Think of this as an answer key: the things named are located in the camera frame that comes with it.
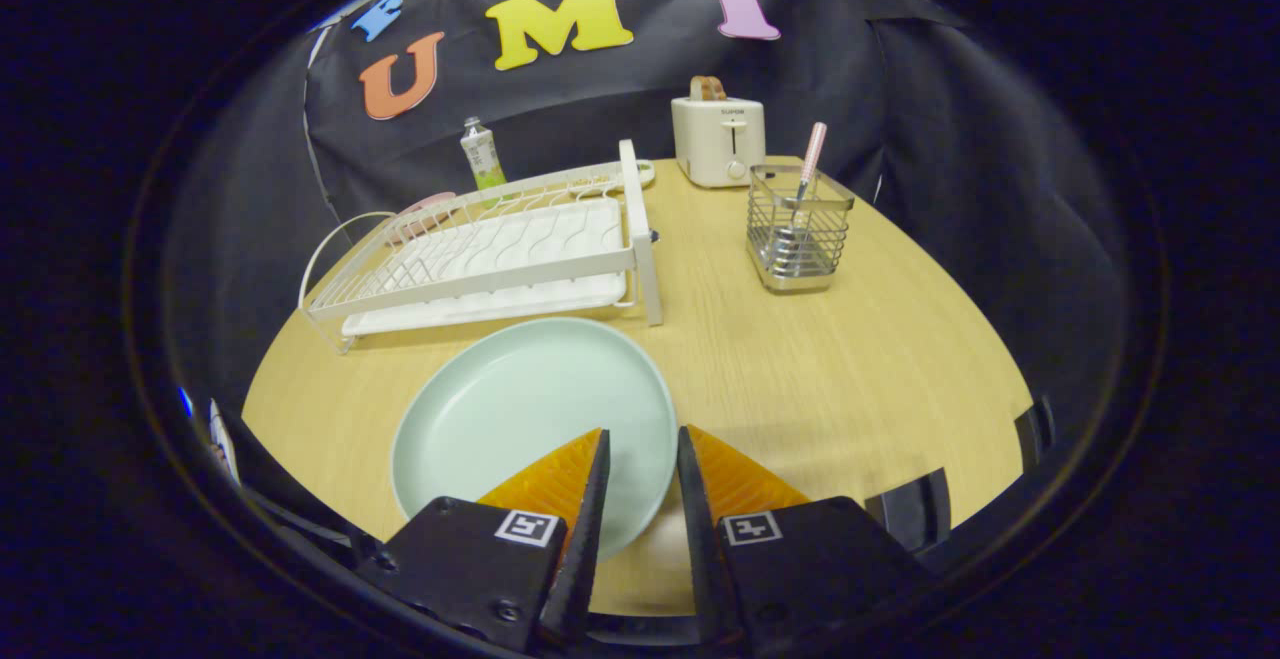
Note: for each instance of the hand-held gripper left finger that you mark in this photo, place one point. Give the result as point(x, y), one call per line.
point(585, 539)

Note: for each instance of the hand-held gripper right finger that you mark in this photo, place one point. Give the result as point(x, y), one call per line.
point(700, 539)

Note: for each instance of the light green plate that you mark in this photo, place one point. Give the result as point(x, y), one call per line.
point(520, 409)

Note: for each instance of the white dish rack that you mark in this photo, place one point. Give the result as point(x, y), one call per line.
point(540, 264)

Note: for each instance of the small white dish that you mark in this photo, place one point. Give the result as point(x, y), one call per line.
point(645, 174)

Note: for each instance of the green dish soap bottle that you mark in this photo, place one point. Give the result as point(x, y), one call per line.
point(483, 159)

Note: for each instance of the black chair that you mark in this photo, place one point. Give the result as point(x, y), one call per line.
point(1035, 434)
point(910, 509)

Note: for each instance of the pink bowl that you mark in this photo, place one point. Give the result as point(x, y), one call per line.
point(425, 207)

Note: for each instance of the white toaster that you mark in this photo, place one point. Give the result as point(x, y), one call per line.
point(715, 144)

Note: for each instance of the toast slice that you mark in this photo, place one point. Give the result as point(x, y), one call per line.
point(708, 89)

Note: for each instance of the black backdrop cloth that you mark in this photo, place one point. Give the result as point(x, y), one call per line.
point(950, 139)

